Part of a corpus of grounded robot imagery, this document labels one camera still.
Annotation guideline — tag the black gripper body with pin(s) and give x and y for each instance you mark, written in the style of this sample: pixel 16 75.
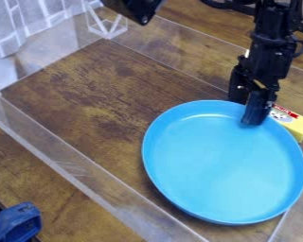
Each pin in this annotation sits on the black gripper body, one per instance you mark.
pixel 268 61

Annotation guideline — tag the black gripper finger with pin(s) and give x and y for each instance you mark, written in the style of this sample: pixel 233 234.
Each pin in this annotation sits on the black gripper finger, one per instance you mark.
pixel 237 90
pixel 258 107

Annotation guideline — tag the blue round plastic tray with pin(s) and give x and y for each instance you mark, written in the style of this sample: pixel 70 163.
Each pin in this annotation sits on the blue round plastic tray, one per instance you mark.
pixel 225 172

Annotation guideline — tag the yellow brick with label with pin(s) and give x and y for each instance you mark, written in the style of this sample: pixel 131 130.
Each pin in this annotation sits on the yellow brick with label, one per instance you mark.
pixel 290 120

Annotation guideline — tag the clear acrylic enclosure wall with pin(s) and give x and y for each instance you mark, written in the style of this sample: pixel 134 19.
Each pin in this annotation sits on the clear acrylic enclosure wall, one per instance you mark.
pixel 82 90

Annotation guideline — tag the grey checkered cloth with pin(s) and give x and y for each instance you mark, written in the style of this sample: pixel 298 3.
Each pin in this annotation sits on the grey checkered cloth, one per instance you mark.
pixel 26 17

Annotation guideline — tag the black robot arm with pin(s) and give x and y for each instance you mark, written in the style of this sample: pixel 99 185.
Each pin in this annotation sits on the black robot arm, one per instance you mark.
pixel 254 80

